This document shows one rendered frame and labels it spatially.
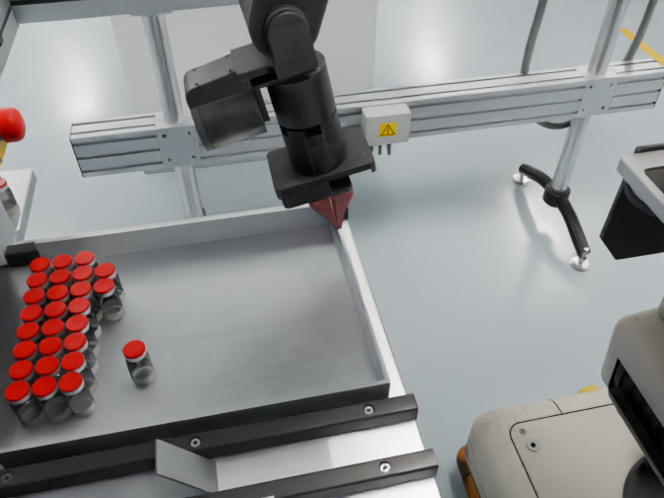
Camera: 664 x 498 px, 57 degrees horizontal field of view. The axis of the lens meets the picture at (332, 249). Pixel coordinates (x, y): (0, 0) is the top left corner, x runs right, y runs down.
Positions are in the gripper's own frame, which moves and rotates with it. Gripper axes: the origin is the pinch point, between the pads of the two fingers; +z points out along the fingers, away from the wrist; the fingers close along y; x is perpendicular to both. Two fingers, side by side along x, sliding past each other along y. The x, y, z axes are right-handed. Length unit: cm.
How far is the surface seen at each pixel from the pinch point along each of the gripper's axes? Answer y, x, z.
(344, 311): 2.1, 8.6, 5.1
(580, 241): -73, -67, 103
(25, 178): 38.2, -23.3, -1.9
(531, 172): -72, -102, 102
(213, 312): 15.5, 5.8, 2.3
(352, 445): 4.7, 23.7, 4.6
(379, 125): -20, -79, 48
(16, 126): 31.8, -16.3, -13.0
